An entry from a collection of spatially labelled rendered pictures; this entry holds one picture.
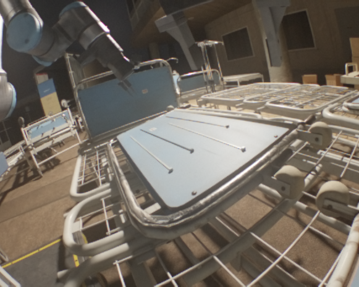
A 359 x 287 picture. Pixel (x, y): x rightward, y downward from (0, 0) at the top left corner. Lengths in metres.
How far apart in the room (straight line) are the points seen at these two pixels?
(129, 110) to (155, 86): 0.26
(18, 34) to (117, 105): 0.96
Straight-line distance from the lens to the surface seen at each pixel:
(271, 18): 0.23
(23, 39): 0.47
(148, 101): 1.33
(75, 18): 0.59
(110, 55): 0.53
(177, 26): 0.29
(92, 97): 1.28
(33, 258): 0.83
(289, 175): 0.33
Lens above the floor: 0.74
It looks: 20 degrees down
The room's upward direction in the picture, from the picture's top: 15 degrees counter-clockwise
